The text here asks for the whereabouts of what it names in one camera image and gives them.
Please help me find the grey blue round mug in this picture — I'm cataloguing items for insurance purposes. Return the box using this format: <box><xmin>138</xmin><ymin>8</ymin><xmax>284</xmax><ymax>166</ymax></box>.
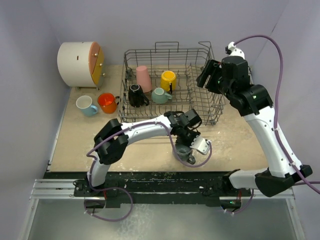
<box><xmin>174</xmin><ymin>144</ymin><xmax>196</xmax><ymax>165</ymax></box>

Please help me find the yellow ceramic mug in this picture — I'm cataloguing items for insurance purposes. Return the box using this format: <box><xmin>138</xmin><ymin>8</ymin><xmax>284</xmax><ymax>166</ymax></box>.
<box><xmin>160</xmin><ymin>70</ymin><xmax>177</xmax><ymax>94</ymax></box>

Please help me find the sage green ceramic mug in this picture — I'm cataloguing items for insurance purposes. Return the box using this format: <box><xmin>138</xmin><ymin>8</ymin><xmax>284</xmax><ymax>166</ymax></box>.
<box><xmin>151</xmin><ymin>87</ymin><xmax>172</xmax><ymax>104</ymax></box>

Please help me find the orange ceramic mug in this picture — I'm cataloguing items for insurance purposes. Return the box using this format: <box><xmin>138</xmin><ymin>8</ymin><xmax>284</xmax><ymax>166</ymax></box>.
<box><xmin>97</xmin><ymin>93</ymin><xmax>120</xmax><ymax>114</ymax></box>

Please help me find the light blue ceramic mug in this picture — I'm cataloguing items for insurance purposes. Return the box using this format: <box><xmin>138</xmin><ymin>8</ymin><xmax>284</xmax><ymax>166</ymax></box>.
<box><xmin>75</xmin><ymin>95</ymin><xmax>98</xmax><ymax>117</ymax></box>

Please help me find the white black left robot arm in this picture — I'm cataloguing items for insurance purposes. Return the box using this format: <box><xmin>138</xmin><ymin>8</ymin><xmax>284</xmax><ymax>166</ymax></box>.
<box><xmin>85</xmin><ymin>109</ymin><xmax>210</xmax><ymax>196</ymax></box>

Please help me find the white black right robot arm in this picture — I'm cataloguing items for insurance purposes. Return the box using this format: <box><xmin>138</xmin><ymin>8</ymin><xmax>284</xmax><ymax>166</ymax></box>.
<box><xmin>196</xmin><ymin>56</ymin><xmax>313</xmax><ymax>197</ymax></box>

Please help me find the black ceramic mug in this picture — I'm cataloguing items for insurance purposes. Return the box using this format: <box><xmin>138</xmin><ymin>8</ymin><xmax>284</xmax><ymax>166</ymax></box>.
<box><xmin>128</xmin><ymin>83</ymin><xmax>150</xmax><ymax>108</ymax></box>

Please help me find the pink plastic tumbler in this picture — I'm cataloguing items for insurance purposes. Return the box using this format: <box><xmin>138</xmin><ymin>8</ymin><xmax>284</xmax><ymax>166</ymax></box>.
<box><xmin>136</xmin><ymin>65</ymin><xmax>152</xmax><ymax>93</ymax></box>

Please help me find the white round drawer cabinet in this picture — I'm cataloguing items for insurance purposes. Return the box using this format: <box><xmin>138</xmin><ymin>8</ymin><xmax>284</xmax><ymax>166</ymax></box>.
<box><xmin>57</xmin><ymin>41</ymin><xmax>105</xmax><ymax>89</ymax></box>

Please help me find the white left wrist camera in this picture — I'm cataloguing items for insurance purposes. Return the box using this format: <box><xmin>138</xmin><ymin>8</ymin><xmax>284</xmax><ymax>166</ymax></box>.
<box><xmin>190</xmin><ymin>135</ymin><xmax>211</xmax><ymax>155</ymax></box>

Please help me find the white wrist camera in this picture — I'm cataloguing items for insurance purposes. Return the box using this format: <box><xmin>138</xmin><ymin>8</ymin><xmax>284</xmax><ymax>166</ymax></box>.
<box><xmin>190</xmin><ymin>135</ymin><xmax>211</xmax><ymax>155</ymax></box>
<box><xmin>225</xmin><ymin>41</ymin><xmax>245</xmax><ymax>59</ymax></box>

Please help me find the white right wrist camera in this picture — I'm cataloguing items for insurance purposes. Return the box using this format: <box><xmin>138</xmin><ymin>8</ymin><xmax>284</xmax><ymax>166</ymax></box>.
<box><xmin>225</xmin><ymin>41</ymin><xmax>245</xmax><ymax>59</ymax></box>

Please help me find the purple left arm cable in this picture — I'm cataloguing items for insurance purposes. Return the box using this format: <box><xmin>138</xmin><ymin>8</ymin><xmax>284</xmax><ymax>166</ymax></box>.
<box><xmin>83</xmin><ymin>128</ymin><xmax>213</xmax><ymax>222</ymax></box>

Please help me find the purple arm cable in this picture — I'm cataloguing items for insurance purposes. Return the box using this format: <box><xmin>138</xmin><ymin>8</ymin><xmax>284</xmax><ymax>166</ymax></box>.
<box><xmin>83</xmin><ymin>128</ymin><xmax>213</xmax><ymax>222</ymax></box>
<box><xmin>219</xmin><ymin>34</ymin><xmax>320</xmax><ymax>216</ymax></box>

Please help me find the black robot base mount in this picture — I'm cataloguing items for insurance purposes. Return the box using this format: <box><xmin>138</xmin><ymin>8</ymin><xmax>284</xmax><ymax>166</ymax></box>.
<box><xmin>44</xmin><ymin>171</ymin><xmax>260</xmax><ymax>210</ymax></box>

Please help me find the grey wire dish rack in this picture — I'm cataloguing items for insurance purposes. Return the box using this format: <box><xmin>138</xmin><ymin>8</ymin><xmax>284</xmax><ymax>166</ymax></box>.
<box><xmin>118</xmin><ymin>41</ymin><xmax>225</xmax><ymax>125</ymax></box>

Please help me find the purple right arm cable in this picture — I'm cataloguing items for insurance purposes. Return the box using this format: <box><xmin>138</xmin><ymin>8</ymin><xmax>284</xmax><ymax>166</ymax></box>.
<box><xmin>219</xmin><ymin>34</ymin><xmax>320</xmax><ymax>216</ymax></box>

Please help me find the aluminium frame rail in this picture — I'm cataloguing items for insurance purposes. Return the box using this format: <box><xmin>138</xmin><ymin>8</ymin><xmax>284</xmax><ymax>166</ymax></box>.
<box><xmin>30</xmin><ymin>179</ymin><xmax>75</xmax><ymax>200</ymax></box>

